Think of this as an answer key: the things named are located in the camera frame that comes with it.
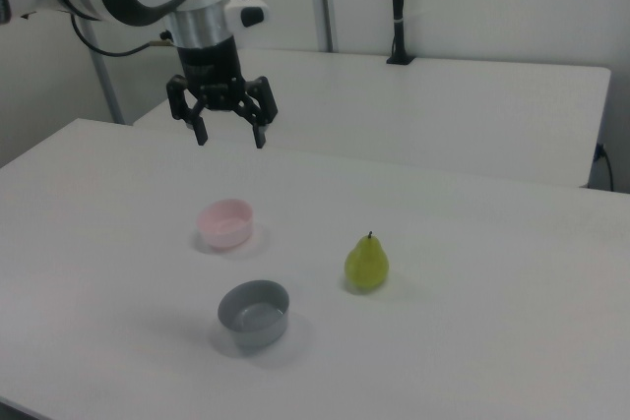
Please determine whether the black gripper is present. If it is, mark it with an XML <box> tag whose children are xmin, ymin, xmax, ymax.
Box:
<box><xmin>165</xmin><ymin>35</ymin><xmax>280</xmax><ymax>150</ymax></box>

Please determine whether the green pear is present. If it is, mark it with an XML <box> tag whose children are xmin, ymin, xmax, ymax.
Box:
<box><xmin>343</xmin><ymin>229</ymin><xmax>391</xmax><ymax>293</ymax></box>

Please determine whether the pink bowl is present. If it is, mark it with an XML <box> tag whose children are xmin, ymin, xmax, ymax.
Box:
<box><xmin>195</xmin><ymin>198</ymin><xmax>255</xmax><ymax>251</ymax></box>

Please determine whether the grey bowl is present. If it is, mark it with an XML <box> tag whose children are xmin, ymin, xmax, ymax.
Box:
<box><xmin>217</xmin><ymin>279</ymin><xmax>291</xmax><ymax>349</ymax></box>

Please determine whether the white table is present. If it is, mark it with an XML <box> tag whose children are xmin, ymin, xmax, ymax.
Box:
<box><xmin>132</xmin><ymin>47</ymin><xmax>613</xmax><ymax>190</ymax></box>

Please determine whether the black pole with base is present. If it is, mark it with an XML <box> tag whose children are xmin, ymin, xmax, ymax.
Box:
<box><xmin>385</xmin><ymin>0</ymin><xmax>416</xmax><ymax>66</ymax></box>

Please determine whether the slim grey metal frame post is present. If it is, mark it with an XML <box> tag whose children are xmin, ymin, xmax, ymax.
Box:
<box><xmin>84</xmin><ymin>20</ymin><xmax>125</xmax><ymax>126</ymax></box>

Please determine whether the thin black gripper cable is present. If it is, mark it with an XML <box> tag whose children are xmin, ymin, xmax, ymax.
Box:
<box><xmin>69</xmin><ymin>13</ymin><xmax>179</xmax><ymax>58</ymax></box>

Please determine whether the black wall cable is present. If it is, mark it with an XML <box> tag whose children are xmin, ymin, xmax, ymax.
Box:
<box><xmin>593</xmin><ymin>143</ymin><xmax>616</xmax><ymax>192</ymax></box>

